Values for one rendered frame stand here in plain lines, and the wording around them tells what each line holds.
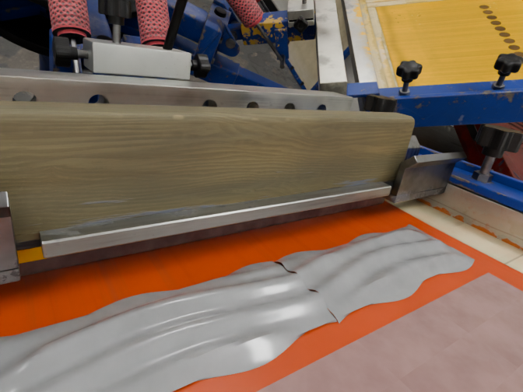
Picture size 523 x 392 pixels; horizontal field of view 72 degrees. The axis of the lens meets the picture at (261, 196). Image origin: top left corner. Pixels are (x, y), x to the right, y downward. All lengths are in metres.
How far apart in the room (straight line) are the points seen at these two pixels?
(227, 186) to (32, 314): 0.14
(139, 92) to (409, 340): 0.37
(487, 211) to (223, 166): 0.30
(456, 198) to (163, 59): 0.40
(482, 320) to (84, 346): 0.25
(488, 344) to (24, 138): 0.29
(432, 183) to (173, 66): 0.35
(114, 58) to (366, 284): 0.38
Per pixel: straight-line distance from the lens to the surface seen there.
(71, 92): 0.44
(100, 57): 0.49
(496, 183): 0.48
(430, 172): 0.42
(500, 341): 0.29
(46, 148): 0.21
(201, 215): 0.24
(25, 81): 0.43
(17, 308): 0.24
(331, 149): 0.31
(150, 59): 0.51
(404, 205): 0.45
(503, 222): 0.45
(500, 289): 0.35
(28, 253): 0.25
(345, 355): 0.22
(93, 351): 0.21
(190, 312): 0.22
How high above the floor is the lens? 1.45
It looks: 46 degrees down
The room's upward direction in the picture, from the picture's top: 37 degrees clockwise
